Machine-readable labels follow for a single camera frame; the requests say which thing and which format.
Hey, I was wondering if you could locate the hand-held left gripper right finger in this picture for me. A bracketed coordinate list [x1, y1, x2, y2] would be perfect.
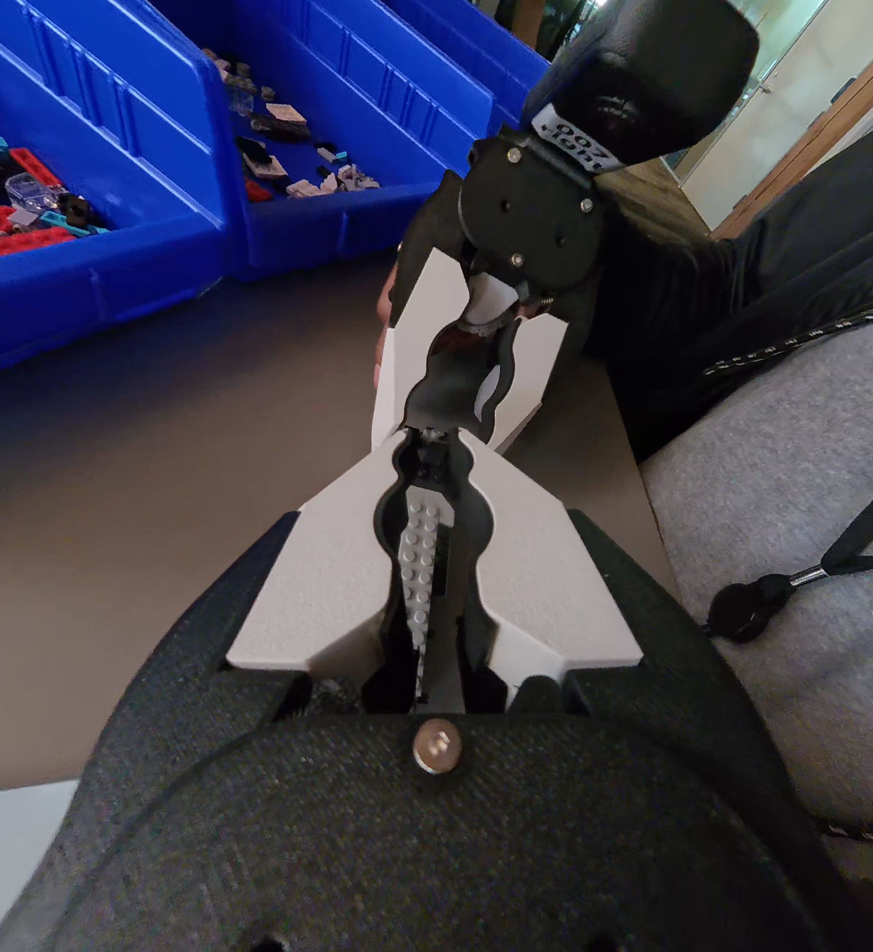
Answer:
[453, 430, 646, 705]

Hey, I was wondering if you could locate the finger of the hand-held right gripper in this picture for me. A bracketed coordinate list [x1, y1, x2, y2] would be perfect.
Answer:
[451, 312, 565, 456]
[372, 247, 456, 456]

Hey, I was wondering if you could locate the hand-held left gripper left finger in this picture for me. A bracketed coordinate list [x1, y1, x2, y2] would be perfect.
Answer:
[226, 433, 418, 684]

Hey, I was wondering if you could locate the grey and black brick model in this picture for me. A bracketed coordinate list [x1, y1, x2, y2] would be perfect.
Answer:
[398, 426, 458, 706]

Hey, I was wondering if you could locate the person's right hand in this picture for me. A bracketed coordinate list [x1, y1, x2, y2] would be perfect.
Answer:
[372, 260, 402, 391]

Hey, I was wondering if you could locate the blue plastic bin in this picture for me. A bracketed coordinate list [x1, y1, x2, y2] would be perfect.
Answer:
[0, 0, 231, 388]
[139, 0, 553, 282]

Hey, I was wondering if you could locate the pile of grey bricks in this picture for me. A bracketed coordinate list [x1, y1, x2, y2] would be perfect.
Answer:
[202, 47, 383, 204]

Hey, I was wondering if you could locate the grey jacket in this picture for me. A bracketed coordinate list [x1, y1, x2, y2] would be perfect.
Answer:
[641, 312, 873, 912]

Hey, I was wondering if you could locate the pile of colourful bricks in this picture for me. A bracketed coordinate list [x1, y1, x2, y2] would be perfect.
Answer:
[0, 132, 112, 266]

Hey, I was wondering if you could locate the black cord lock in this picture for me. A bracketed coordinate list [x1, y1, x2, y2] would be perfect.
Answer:
[704, 573, 830, 645]

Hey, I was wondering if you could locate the black white speckled drawstring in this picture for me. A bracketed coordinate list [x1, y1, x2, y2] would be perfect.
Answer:
[814, 813, 873, 850]
[703, 292, 873, 376]

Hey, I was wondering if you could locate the wooden door frame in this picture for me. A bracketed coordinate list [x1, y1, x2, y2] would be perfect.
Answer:
[708, 22, 873, 240]

